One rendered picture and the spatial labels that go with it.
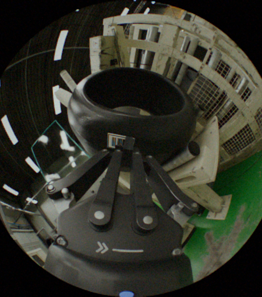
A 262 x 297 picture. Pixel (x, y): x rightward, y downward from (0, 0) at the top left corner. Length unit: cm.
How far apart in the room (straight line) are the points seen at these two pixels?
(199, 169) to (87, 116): 33
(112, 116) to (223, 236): 114
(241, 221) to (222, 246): 25
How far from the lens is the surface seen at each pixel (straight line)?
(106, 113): 25
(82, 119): 27
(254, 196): 108
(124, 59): 88
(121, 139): 21
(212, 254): 109
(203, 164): 28
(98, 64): 86
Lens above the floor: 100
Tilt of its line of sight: 10 degrees up
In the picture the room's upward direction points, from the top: 54 degrees counter-clockwise
